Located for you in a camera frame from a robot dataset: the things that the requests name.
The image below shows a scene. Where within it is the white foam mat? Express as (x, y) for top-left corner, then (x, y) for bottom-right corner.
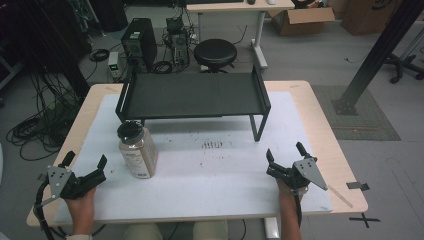
(53, 91), (335, 225)

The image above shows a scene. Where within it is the coiled black cable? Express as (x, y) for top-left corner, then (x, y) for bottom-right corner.
(88, 48), (111, 63)

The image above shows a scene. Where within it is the person's left hand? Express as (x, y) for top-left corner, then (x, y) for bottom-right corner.
(63, 186), (98, 221)

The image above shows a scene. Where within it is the right hand-held gripper cable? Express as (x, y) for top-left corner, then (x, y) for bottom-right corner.
(292, 189), (303, 229)

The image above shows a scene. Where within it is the tangle of black cables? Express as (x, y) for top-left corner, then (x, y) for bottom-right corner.
(5, 71), (88, 162)

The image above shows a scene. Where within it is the open computer case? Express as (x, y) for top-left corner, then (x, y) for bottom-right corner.
(165, 16), (191, 68)

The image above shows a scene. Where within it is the black tape cross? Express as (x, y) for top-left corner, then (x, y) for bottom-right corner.
(348, 212), (381, 230)

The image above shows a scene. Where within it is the closed cardboard box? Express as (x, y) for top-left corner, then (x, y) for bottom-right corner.
(339, 0), (406, 37)

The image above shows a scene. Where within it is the person's right hand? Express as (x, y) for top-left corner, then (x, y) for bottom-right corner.
(275, 179), (304, 205)

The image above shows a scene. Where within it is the black computer tower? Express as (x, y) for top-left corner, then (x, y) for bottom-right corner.
(120, 17), (158, 73)

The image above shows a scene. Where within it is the black curtain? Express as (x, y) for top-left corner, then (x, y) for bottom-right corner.
(0, 0), (93, 101)

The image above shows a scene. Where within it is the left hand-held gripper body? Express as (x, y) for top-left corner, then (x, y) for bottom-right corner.
(37, 165), (108, 208)

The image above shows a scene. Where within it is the grey floor mat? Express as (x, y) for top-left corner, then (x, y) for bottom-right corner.
(311, 84), (402, 142)

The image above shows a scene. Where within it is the black metal shelf rack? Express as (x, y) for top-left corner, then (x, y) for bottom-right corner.
(114, 63), (272, 143)

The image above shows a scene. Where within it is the light wooden table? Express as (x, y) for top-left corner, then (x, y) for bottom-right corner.
(26, 79), (370, 228)

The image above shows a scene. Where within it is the thin wooden stick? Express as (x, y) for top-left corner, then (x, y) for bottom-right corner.
(327, 185), (354, 209)

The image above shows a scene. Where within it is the black tape piece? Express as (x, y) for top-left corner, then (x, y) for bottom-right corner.
(345, 181), (371, 192)

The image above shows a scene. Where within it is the white-legged wooden desk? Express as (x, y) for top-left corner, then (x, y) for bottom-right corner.
(185, 0), (296, 71)

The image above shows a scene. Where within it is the hand-held gripper cable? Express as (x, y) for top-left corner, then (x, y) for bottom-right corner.
(32, 179), (57, 240)
(292, 189), (303, 229)

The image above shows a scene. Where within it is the white table leg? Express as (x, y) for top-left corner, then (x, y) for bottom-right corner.
(264, 216), (281, 240)

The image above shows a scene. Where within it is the clear jar with black lid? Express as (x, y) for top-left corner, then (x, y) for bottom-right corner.
(116, 120), (159, 180)

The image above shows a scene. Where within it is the person's right leg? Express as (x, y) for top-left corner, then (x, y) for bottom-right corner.
(192, 220), (230, 240)

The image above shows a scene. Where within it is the open cardboard box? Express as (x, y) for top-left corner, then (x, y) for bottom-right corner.
(267, 6), (336, 37)

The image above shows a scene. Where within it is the small grey power supply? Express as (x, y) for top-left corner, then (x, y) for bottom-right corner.
(107, 51), (126, 82)

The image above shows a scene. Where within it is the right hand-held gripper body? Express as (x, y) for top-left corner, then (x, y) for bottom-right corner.
(265, 157), (329, 193)

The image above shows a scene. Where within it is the black office chair base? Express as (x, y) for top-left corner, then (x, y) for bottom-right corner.
(382, 52), (424, 85)

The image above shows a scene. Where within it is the left hand-held gripper cable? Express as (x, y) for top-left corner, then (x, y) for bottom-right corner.
(32, 179), (57, 240)

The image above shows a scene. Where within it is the black round stool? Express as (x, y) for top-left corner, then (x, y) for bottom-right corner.
(193, 38), (239, 74)

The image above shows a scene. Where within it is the black metal beam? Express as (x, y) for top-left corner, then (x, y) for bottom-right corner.
(331, 0), (424, 116)

